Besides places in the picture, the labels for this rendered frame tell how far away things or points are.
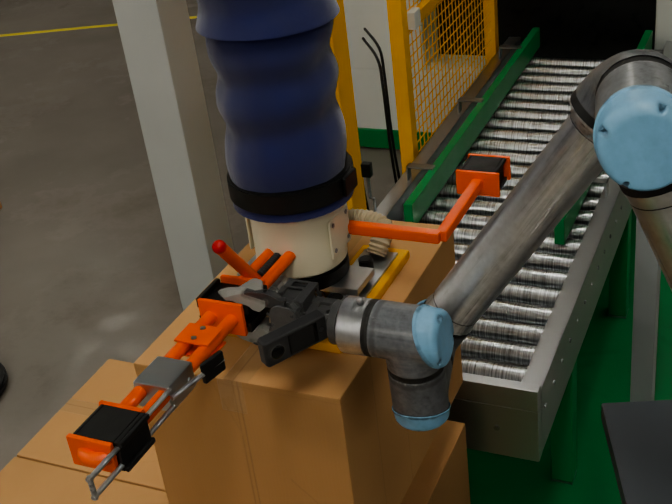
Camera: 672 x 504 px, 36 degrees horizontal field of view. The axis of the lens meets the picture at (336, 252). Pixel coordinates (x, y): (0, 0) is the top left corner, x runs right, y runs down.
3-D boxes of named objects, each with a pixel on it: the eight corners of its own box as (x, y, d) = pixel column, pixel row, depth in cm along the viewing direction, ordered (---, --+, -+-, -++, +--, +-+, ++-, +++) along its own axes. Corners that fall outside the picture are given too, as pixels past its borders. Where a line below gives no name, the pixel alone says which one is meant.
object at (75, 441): (108, 426, 149) (100, 399, 147) (151, 436, 146) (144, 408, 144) (73, 464, 143) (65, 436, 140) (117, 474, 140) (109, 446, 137)
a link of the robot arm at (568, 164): (628, 4, 141) (392, 318, 181) (630, 41, 132) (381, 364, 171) (698, 46, 143) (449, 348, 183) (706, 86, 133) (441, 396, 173)
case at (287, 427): (303, 356, 248) (280, 208, 229) (463, 382, 232) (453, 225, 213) (174, 530, 201) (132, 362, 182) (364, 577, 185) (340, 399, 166)
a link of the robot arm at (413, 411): (456, 391, 171) (450, 332, 165) (448, 440, 162) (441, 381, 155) (400, 389, 174) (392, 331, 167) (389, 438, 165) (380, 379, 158)
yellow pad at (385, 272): (364, 252, 207) (361, 230, 205) (410, 258, 203) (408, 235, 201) (289, 346, 181) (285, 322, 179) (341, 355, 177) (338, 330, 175)
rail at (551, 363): (664, 85, 426) (666, 40, 417) (678, 85, 424) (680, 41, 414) (521, 448, 248) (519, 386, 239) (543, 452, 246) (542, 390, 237)
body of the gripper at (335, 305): (291, 315, 172) (358, 325, 168) (268, 344, 166) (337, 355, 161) (285, 276, 169) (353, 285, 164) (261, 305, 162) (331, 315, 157)
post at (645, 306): (630, 432, 308) (641, 124, 258) (654, 437, 305) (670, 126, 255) (626, 447, 303) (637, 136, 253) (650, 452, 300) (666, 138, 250)
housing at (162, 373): (161, 378, 159) (155, 354, 157) (199, 385, 156) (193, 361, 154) (136, 405, 154) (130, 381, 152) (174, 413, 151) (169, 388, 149)
